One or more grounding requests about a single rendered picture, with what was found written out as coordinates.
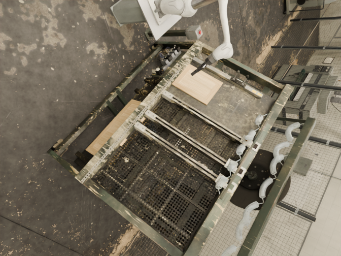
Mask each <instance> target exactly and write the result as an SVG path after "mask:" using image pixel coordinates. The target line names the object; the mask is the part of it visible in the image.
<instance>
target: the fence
mask: <svg viewBox="0 0 341 256"><path fill-rule="evenodd" d="M192 61H193V62H194V63H196V64H198V65H201V64H202V63H204V61H202V60H200V59H198V58H196V57H194V58H193V59H192ZM205 69H207V70H209V71H210V72H212V73H214V74H216V75H218V76H219V77H221V78H223V79H225V80H227V81H228V82H230V83H232V84H234V85H236V86H237V87H239V88H241V89H243V90H245V91H246V92H248V93H250V94H252V95H254V96H255V97H257V98H259V99H261V98H262V96H263V94H262V96H259V95H258V93H260V92H258V91H256V90H255V91H256V93H254V92H252V90H254V89H252V88H251V87H249V86H247V85H246V87H245V88H244V87H242V86H240V85H238V84H236V83H235V82H233V81H231V80H230V78H231V77H230V76H229V75H227V74H225V73H224V72H222V71H220V70H218V69H216V68H215V67H213V66H209V65H207V66H206V67H205ZM260 94H261V93H260Z"/></svg>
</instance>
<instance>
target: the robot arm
mask: <svg viewBox="0 0 341 256"><path fill-rule="evenodd" d="M215 1H218V2H219V13H220V20H221V25H222V30H223V36H224V41H223V44H221V45H220V46H218V47H217V48H216V49H215V50H214V52H212V53H211V54H210V55H209V56H208V57H207V58H206V59H205V62H204V63H202V64H201V65H200V66H199V67H198V68H197V69H195V71H193V72H192V73H191V76H193V75H195V74H196V73H198V72H199V71H201V70H202V69H204V68H205V67H206V66H207V65H209V66H210V65H211V64H213V63H215V62H217V61H218V60H220V59H228V58H230V57H232V55H233V48H232V45H231V43H230V36H229V28H228V20H227V3H228V0H156V1H154V4H155V6H156V10H154V12H155V13H157V12H158V15H159V18H162V17H163V16H165V15H166V14H171V15H179V16H183V17H191V16H193V15H194V14H195V13H196V11H197V9H199V8H201V7H203V6H206V5H208V4H211V3H213V2H215Z"/></svg>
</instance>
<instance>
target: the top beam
mask: <svg viewBox="0 0 341 256"><path fill-rule="evenodd" d="M293 90H294V87H293V86H291V85H289V84H286V85H285V86H284V88H283V89H282V91H281V92H280V94H279V95H278V97H277V99H276V100H275V102H274V104H273V105H272V107H271V109H270V110H269V112H268V114H267V115H266V117H265V119H264V120H263V122H262V124H261V125H260V127H259V129H258V130H257V132H256V135H255V136H254V137H257V135H258V133H259V132H260V130H261V128H262V127H263V125H264V123H265V121H266V120H267V118H268V116H269V115H270V113H271V111H272V110H273V111H274V112H273V114H272V116H271V118H270V119H269V121H268V123H267V124H266V126H265V128H264V129H263V131H262V133H261V134H260V136H259V138H258V140H257V142H258V143H259V144H260V147H261V145H262V143H263V141H264V140H265V138H266V136H267V134H268V133H269V131H270V129H271V128H272V126H273V124H274V122H275V121H276V119H277V117H278V115H279V114H280V112H281V110H282V108H283V107H284V105H285V103H286V101H287V100H288V98H289V96H290V94H291V93H292V91H293ZM260 147H259V148H260ZM259 148H258V150H259ZM248 150H249V147H247V149H246V150H245V152H244V154H243V155H242V157H241V159H240V160H239V162H238V164H239V163H241V162H242V160H243V158H244V157H245V155H246V153H247V152H248ZM258 150H257V152H258ZM257 152H255V151H254V150H251V151H250V153H249V155H248V156H247V158H246V160H245V162H244V163H243V165H242V167H243V168H245V169H246V171H247V169H248V167H249V166H250V164H251V162H252V160H253V159H254V157H255V155H256V154H257ZM246 171H245V173H246ZM245 173H244V174H245ZM233 175H234V173H233V172H232V173H231V176H230V177H229V179H230V180H231V179H232V177H233ZM243 176H244V175H243ZM243 176H242V178H243ZM242 178H241V177H239V176H237V175H236V177H235V178H234V180H233V182H234V183H236V184H237V187H238V185H239V183H240V181H241V180H242ZM237 187H236V188H237ZM233 188H234V185H233V184H231V185H230V187H229V189H230V190H232V189H233ZM236 188H235V190H236ZM224 190H225V188H222V190H221V191H220V194H219V195H218V196H217V198H216V200H215V202H214V203H213V205H212V207H211V208H210V210H209V212H208V213H207V215H206V217H205V218H204V220H203V222H202V223H201V225H200V226H199V228H198V230H197V231H196V233H195V235H194V236H193V238H192V240H191V241H190V243H189V245H188V246H187V248H186V250H185V251H184V254H183V256H198V254H199V253H200V251H201V249H202V248H203V246H204V244H205V242H206V241H207V239H208V237H209V235H210V234H211V232H212V230H213V228H214V227H215V225H216V223H217V221H218V220H219V218H220V216H221V214H222V213H223V211H224V209H225V207H226V206H227V204H228V202H229V201H230V199H231V197H232V195H233V194H234V192H235V190H234V192H233V193H230V192H229V191H227V192H226V194H225V196H224V197H223V199H220V197H221V195H222V194H223V192H224Z"/></svg>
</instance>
